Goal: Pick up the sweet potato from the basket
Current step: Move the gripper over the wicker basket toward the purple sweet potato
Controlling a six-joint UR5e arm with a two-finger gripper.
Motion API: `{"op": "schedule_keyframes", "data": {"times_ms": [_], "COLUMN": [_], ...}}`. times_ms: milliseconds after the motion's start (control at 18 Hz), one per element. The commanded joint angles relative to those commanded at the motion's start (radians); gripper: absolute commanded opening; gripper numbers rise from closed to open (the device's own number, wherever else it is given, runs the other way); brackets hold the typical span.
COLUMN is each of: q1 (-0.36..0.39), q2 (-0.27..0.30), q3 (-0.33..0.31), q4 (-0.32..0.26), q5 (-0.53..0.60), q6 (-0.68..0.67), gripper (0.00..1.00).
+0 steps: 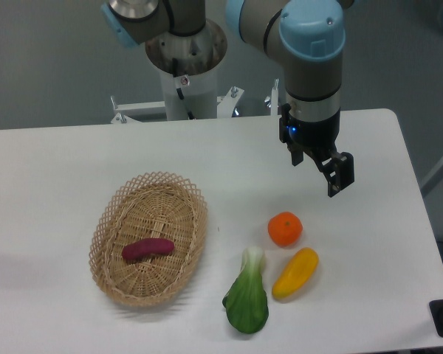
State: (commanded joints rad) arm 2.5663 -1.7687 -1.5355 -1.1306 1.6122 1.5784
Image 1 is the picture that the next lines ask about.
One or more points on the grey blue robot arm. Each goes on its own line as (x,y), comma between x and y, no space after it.
(306,38)

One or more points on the purple sweet potato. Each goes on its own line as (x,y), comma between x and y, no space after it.
(147,247)

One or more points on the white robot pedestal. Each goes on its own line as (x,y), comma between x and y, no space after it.
(187,68)

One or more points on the orange tangerine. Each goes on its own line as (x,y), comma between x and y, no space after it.
(284,229)

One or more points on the woven wicker basket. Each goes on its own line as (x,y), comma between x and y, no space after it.
(153,205)

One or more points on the yellow orange mango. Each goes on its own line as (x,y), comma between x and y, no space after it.
(296,273)

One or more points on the green bok choy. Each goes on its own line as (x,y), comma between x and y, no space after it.
(245,303)

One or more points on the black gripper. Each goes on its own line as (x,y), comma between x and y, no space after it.
(317,140)

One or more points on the white frame at right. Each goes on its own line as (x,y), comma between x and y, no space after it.
(432,178)

